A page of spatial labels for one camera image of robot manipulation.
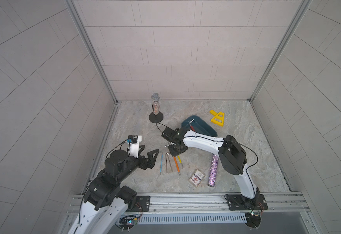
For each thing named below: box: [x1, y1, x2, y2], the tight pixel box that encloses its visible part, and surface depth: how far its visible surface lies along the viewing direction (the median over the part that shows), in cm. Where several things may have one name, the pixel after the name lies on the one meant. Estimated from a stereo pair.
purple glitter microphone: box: [207, 154, 220, 188], surface depth 79 cm
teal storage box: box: [180, 115, 218, 137], surface depth 102 cm
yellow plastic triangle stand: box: [209, 109, 225, 127], surface depth 107 cm
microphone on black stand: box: [148, 92, 164, 124], surface depth 101 cm
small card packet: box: [188, 168, 206, 188], surface depth 80 cm
